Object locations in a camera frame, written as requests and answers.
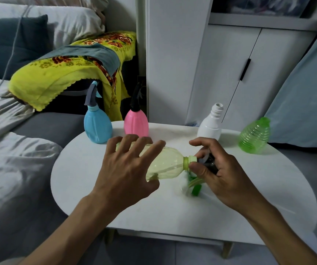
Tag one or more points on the dark blue cushion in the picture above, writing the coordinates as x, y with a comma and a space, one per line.
6, 49

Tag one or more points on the person's left forearm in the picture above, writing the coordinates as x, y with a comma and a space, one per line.
75, 234

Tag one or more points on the person's left little finger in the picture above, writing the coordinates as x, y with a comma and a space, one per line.
112, 146

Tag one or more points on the pink spray bottle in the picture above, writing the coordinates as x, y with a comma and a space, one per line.
136, 122

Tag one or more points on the blue spray bottle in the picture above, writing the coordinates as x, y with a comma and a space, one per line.
97, 125

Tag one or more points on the grey-blue towel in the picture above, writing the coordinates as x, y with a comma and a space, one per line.
92, 53

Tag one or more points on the grey sofa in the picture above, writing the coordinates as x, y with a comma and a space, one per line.
53, 126

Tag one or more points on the white open plastic bottle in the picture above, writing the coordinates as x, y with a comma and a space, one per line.
209, 126

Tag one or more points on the white oval table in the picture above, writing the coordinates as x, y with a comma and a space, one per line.
271, 190

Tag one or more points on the person's left middle finger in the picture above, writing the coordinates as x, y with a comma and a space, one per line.
143, 146

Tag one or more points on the person's right hand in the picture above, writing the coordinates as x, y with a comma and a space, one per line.
230, 182

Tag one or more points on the green ribbed plastic bottle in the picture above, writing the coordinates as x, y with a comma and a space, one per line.
254, 136

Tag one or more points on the person's left hand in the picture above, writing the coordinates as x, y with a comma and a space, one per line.
119, 176

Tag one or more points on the clear yellow-green plastic bottle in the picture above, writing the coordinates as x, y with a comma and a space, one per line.
166, 162

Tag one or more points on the wooden table leg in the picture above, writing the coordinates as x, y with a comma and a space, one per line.
110, 237
227, 249

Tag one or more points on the black spray head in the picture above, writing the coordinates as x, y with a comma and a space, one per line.
210, 162

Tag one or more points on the patterned pillow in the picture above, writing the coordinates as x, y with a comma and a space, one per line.
73, 1

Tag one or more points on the person's right forearm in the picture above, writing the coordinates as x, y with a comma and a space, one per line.
279, 234

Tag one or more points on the light blue fabric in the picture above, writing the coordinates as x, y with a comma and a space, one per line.
307, 102

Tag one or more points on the white pillow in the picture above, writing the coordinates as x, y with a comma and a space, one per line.
70, 24

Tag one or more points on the yellow floral cloth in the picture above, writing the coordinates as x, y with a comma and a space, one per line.
45, 77

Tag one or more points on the white cabinet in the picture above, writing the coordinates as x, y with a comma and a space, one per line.
180, 66

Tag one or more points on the person's right thumb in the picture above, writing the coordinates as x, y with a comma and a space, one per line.
199, 169

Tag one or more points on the white crumpled blanket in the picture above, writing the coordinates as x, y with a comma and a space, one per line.
9, 176

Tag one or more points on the person's left thumb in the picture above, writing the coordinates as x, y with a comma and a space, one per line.
150, 189

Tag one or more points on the green spray head with tube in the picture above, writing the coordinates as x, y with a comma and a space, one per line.
195, 186

